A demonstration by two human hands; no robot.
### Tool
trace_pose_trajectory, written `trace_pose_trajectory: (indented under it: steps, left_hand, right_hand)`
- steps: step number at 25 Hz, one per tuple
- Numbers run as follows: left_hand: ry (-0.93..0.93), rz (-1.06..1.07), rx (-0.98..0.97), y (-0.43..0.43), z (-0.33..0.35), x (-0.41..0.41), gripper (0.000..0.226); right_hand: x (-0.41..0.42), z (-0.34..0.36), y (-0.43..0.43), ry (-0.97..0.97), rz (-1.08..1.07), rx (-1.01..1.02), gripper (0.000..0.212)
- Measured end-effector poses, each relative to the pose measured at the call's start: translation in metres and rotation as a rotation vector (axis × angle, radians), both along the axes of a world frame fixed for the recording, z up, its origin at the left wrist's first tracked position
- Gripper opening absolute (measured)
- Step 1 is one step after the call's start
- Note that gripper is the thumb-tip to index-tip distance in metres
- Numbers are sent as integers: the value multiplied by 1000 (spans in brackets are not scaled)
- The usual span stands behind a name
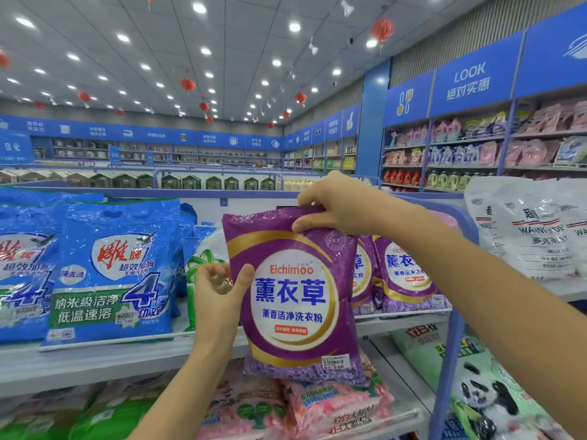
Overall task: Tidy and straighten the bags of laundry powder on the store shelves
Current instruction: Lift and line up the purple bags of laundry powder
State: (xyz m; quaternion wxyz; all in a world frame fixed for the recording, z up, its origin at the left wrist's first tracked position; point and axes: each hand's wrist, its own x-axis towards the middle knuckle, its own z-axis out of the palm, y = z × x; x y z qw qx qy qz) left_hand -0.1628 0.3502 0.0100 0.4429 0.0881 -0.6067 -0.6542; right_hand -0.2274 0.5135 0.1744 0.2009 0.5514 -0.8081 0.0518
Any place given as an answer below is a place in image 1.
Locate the person's left hand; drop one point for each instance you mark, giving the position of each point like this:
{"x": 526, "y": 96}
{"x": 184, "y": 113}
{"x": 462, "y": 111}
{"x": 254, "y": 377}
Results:
{"x": 220, "y": 311}

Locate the person's right hand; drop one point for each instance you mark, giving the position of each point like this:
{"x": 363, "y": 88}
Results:
{"x": 348, "y": 204}

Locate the white green detergent bag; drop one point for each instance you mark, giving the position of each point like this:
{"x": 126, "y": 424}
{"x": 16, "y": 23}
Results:
{"x": 206, "y": 252}

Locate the pile of pink detergent bags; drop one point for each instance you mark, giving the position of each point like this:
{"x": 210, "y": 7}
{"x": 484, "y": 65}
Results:
{"x": 293, "y": 412}

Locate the grey shelf with blue frame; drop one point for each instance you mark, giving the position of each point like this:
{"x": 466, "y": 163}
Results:
{"x": 92, "y": 362}

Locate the white washing powder bags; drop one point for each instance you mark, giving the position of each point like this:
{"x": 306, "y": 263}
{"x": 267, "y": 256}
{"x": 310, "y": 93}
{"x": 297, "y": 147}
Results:
{"x": 578, "y": 220}
{"x": 514, "y": 224}

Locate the stack of green bags below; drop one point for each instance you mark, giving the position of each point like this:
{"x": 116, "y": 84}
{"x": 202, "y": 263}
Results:
{"x": 82, "y": 417}

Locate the panda green detergent bag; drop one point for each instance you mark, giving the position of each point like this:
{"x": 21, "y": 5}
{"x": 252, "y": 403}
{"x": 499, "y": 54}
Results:
{"x": 477, "y": 389}

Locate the person's left forearm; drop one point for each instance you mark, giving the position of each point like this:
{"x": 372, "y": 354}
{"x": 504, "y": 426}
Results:
{"x": 188, "y": 394}

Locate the person's right forearm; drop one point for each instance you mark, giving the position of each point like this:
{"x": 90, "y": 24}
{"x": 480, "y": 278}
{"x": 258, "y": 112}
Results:
{"x": 495, "y": 316}

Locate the blue sign with utensil icons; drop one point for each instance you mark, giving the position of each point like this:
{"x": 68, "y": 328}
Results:
{"x": 408, "y": 98}

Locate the row of green boxes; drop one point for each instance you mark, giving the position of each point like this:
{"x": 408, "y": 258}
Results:
{"x": 138, "y": 181}

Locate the hanging red lanterns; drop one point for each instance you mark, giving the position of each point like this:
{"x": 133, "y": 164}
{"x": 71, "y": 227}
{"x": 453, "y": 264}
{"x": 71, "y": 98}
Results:
{"x": 381, "y": 29}

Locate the blue sign white lettering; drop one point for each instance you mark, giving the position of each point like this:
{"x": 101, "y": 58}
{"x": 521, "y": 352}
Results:
{"x": 477, "y": 76}

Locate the ceiling spotlights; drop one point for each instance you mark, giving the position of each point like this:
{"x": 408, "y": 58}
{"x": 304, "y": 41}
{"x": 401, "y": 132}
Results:
{"x": 294, "y": 26}

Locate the small blue hanging sign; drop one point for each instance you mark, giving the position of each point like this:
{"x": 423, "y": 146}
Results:
{"x": 115, "y": 156}

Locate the blue sign with bowl icon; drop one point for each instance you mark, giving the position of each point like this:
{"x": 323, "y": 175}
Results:
{"x": 555, "y": 50}

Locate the blue aisle sign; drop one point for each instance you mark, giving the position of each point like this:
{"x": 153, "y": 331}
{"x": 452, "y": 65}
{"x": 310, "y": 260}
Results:
{"x": 16, "y": 147}

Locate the wall rack with pink goods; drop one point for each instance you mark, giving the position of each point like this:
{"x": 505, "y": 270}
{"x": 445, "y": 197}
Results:
{"x": 477, "y": 146}

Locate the far wall racks with goods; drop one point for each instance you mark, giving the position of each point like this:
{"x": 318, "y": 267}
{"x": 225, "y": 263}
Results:
{"x": 183, "y": 156}

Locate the blue wall sign band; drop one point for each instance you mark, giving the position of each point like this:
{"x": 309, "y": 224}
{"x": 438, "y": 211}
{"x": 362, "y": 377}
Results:
{"x": 138, "y": 135}

